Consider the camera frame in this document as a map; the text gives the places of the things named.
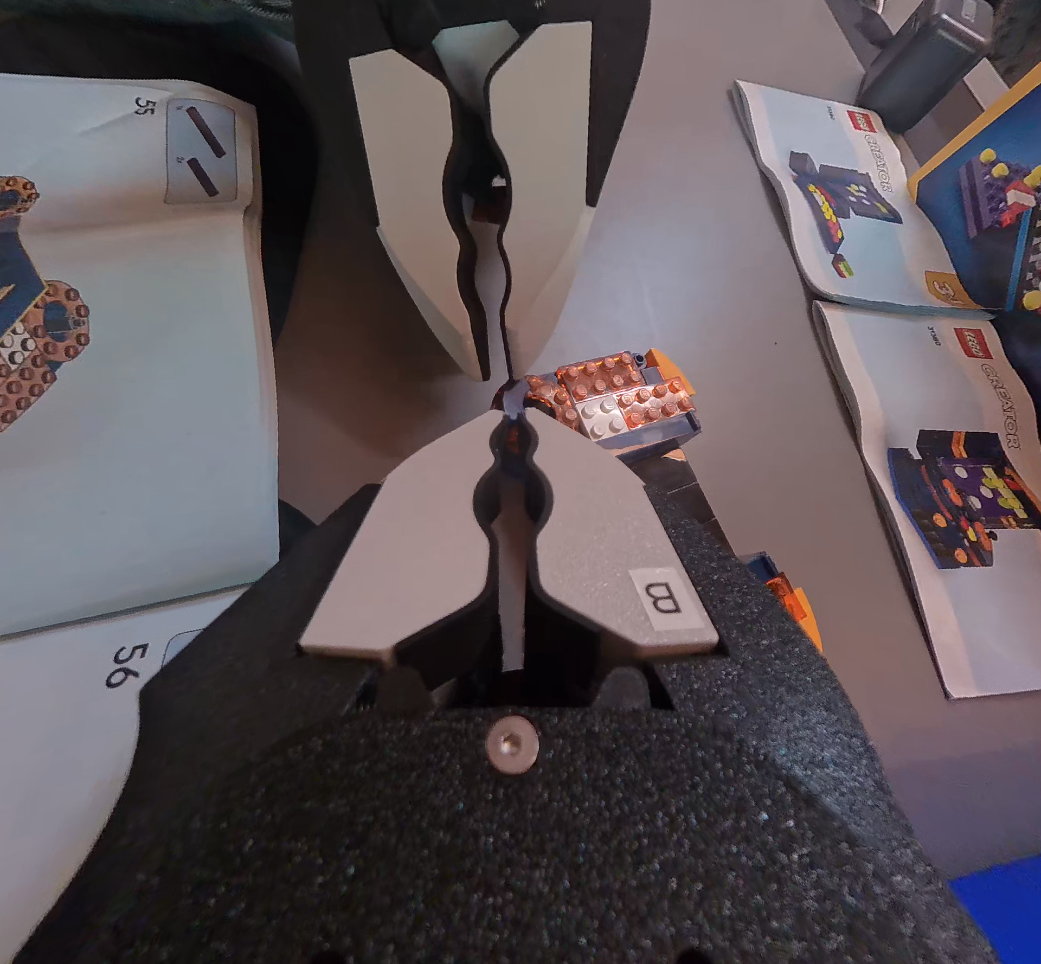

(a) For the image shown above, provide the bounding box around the toy set cardboard box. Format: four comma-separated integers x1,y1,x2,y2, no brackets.
907,61,1041,313

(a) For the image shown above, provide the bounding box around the blue plastic bin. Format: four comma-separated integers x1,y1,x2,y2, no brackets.
947,857,1041,964

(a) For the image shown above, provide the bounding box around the open instruction booklet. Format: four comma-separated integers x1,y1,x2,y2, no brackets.
0,73,281,964

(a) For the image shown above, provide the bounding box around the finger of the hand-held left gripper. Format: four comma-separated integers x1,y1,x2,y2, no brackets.
348,45,499,381
486,21,595,378

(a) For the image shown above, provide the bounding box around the black round disc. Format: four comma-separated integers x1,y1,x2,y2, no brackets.
254,78,326,347

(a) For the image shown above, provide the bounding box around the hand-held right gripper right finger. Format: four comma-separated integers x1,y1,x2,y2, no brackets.
520,408,721,666

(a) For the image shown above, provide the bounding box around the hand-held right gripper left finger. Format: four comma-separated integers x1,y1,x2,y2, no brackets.
298,408,509,666

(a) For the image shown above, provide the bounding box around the dark grey power bank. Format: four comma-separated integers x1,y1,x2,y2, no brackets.
856,0,995,134

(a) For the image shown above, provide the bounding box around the blue and orange brick model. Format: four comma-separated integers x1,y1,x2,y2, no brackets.
498,348,824,653

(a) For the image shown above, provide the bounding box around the closed booklet, purple arcade picture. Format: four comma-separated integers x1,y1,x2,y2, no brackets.
813,301,1041,700

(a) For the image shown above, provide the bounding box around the closed booklet, yellow blocks picture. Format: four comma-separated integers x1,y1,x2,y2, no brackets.
730,78,992,320

